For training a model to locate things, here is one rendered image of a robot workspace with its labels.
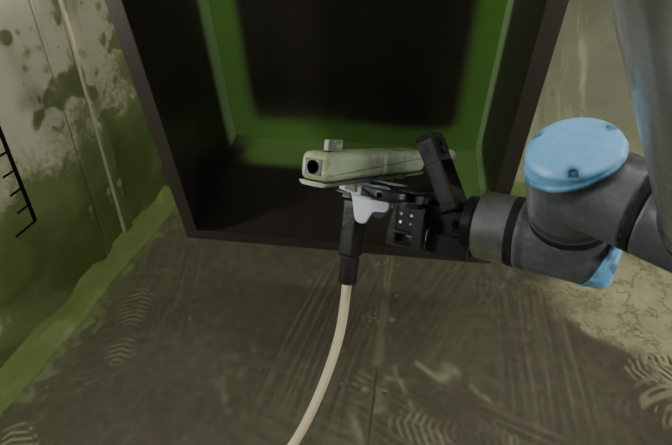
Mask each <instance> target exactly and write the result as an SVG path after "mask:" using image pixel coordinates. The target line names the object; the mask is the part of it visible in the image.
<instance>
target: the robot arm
mask: <svg viewBox="0 0 672 445"><path fill-rule="evenodd" d="M609 4H610V9H611V13H612V17H613V22H614V26H615V31H616V35H617V39H618V44H619V48H620V52H621V57H622V61H623V65H624V70H625V74H626V78H627V83H628V87H629V92H630V96H631V100H632V105H633V109H634V113H635V118H636V122H637V126H638V131H639V135H640V140H641V144H642V148H643V153H644V156H642V155H639V154H636V153H633V152H630V151H629V144H628V141H627V139H626V138H625V136H624V134H623V133H622V132H621V131H620V130H619V129H618V128H617V127H616V126H614V125H613V124H611V123H609V122H606V121H603V120H600V119H595V118H585V117H579V118H570V119H565V120H561V121H558V122H555V123H553V124H551V125H549V126H547V127H545V128H543V129H542V130H540V131H539V132H538V133H537V134H536V135H535V136H534V137H533V138H532V139H531V140H530V142H529V144H528V146H527V148H526V151H525V164H524V167H523V177H524V180H525V184H526V198H525V197H518V196H513V195H507V194H502V193H496V192H491V191H487V192H485V193H484V194H483V195H482V196H481V197H479V196H474V195H472V196H471V197H470V198H469V199H468V200H467V198H466V195H465V193H464V190H463V187H462V185H461V182H460V179H459V177H458V174H457V171H456V169H455V166H454V163H453V161H452V158H451V155H450V153H449V149H448V145H447V142H446V140H445V138H444V137H443V134H442V133H439V132H429V133H427V134H424V135H422V136H420V137H418V138H417V139H416V143H417V146H418V149H419V153H420V155H421V157H422V160H423V162H424V165H425V168H426V171H427V173H428V176H429V179H430V181H431V184H432V187H433V188H431V187H426V186H418V185H408V184H401V183H395V182H386V181H379V180H378V181H372V184H368V183H357V192H352V191H349V190H346V189H344V187H345V185H342V186H339V188H340V189H342V190H344V191H347V192H350V193H351V195H352V202H353V210H354V218H355V220H356V221H357V222H358V223H362V224H364V223H366V222H367V221H368V220H369V218H370V217H371V215H373V216H374V217H375V218H377V219H382V218H383V217H384V216H385V214H386V212H388V211H389V210H390V208H393V213H392V216H390V224H389V228H388V231H387V239H386V244H389V245H393V246H397V247H400V248H404V249H408V250H411V251H415V252H421V251H429V252H432V253H436V254H440V255H444V256H447V257H451V258H455V259H458V260H462V261H466V260H467V258H470V257H476V258H479V259H483V260H487V261H491V262H495V263H498V264H502V265H507V266H511V267H515V268H519V269H523V270H526V271H530V272H534V273H538V274H542V275H546V276H549V277H553V278H557V279H561V280H565V281H569V282H572V283H576V284H577V285H578V286H582V287H583V286H589V287H593V288H598V289H604V288H607V287H609V286H610V285H611V283H612V281H613V279H614V276H615V273H616V270H617V267H618V264H619V261H620V257H621V254H622V251H625V252H627V253H629V254H631V255H633V256H635V257H637V258H640V259H642V260H644V261H646V262H648V263H651V264H653V265H655V266H657V267H659V268H662V269H664V270H666V271H668V272H670V273H672V0H609ZM395 232H396V240H397V241H401V242H402V241H403V240H405V239H408V241H409V242H411V244H410V247H408V246H405V245H401V244H397V243H394V239H395Z"/></svg>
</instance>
